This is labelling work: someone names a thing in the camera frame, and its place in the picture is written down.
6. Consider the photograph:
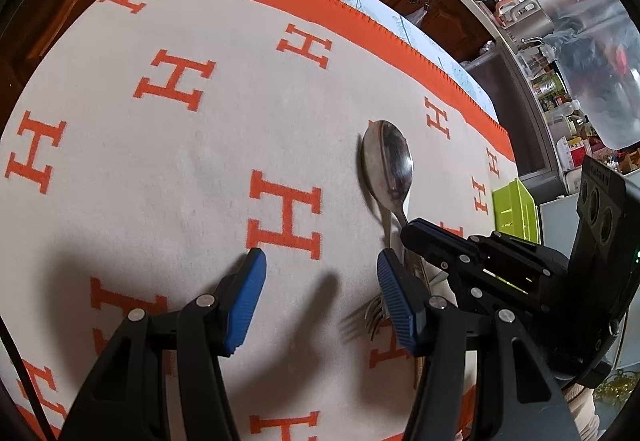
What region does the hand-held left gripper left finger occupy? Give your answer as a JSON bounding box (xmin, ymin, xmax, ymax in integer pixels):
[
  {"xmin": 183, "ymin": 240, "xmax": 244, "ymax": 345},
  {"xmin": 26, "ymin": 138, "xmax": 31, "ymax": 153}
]
[{"xmin": 60, "ymin": 248, "xmax": 267, "ymax": 441}]

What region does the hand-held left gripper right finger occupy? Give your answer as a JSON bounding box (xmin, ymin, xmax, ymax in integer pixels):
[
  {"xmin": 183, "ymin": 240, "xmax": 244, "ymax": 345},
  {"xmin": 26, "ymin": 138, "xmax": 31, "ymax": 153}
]
[{"xmin": 377, "ymin": 248, "xmax": 581, "ymax": 441}]

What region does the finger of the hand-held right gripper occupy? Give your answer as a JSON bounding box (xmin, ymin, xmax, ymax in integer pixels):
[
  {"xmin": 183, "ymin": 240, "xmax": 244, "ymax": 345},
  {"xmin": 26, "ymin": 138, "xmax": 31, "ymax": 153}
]
[{"xmin": 402, "ymin": 218, "xmax": 501, "ymax": 272}]

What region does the metal fork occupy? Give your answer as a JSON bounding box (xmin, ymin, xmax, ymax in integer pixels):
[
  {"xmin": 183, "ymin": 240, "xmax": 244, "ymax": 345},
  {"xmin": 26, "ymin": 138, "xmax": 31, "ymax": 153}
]
[{"xmin": 341, "ymin": 295, "xmax": 427, "ymax": 390}]

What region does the green plastic tray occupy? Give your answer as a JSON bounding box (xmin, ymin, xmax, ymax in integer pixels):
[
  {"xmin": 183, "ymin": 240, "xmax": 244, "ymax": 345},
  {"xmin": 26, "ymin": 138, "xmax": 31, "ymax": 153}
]
[{"xmin": 492, "ymin": 178, "xmax": 541, "ymax": 244}]

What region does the large metal spoon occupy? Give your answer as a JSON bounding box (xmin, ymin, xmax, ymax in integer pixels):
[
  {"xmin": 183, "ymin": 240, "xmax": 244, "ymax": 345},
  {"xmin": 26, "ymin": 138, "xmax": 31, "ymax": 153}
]
[{"xmin": 360, "ymin": 120, "xmax": 426, "ymax": 282}]

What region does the grey refrigerator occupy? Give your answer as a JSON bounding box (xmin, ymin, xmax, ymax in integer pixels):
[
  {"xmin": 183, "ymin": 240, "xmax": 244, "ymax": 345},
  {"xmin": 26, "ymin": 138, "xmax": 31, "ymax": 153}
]
[{"xmin": 537, "ymin": 194, "xmax": 583, "ymax": 252}]

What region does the gold ornament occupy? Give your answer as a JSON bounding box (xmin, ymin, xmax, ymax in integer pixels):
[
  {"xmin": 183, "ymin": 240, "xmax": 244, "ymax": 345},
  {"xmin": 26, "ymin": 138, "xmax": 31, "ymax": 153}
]
[{"xmin": 592, "ymin": 367, "xmax": 636, "ymax": 409}]

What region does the orange and beige printed blanket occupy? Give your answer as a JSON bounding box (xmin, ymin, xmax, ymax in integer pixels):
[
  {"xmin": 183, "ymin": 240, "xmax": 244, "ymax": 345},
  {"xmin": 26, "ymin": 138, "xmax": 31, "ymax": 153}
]
[{"xmin": 0, "ymin": 0, "xmax": 517, "ymax": 441}]

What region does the grey appliance with glass door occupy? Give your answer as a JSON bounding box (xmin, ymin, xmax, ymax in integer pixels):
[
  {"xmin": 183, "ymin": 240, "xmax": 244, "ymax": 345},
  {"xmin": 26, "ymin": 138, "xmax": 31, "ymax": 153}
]
[{"xmin": 462, "ymin": 41, "xmax": 566, "ymax": 182}]

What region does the clear plastic bag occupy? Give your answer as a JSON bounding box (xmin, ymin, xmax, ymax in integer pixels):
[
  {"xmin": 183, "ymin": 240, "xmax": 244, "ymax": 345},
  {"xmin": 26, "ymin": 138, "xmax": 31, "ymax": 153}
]
[{"xmin": 542, "ymin": 0, "xmax": 640, "ymax": 147}]

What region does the green label jar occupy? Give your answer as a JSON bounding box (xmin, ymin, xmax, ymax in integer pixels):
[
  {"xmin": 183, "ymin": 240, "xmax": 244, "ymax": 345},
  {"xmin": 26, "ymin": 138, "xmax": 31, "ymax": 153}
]
[{"xmin": 532, "ymin": 74, "xmax": 566, "ymax": 97}]

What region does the black cable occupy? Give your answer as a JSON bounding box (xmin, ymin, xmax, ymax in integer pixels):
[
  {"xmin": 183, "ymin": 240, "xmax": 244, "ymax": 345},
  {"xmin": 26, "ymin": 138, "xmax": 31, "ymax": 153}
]
[{"xmin": 0, "ymin": 316, "xmax": 58, "ymax": 441}]

